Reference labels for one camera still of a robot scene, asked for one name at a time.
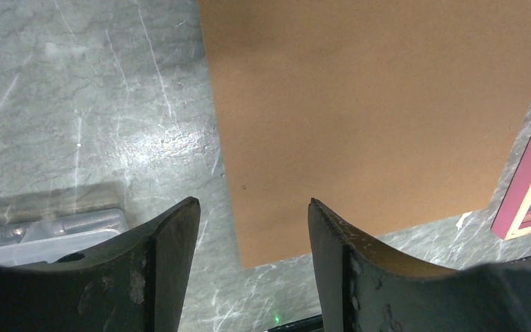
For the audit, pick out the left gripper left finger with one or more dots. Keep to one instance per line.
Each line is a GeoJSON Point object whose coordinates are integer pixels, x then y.
{"type": "Point", "coordinates": [135, 281]}

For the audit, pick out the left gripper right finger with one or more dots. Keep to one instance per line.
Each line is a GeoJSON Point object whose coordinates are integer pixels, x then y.
{"type": "Point", "coordinates": [364, 284]}

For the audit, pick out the brown backing board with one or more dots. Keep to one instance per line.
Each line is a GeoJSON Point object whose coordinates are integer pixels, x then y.
{"type": "Point", "coordinates": [393, 113]}

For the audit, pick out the clear plastic screw box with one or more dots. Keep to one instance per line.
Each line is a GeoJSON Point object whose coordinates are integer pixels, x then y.
{"type": "Point", "coordinates": [51, 239]}

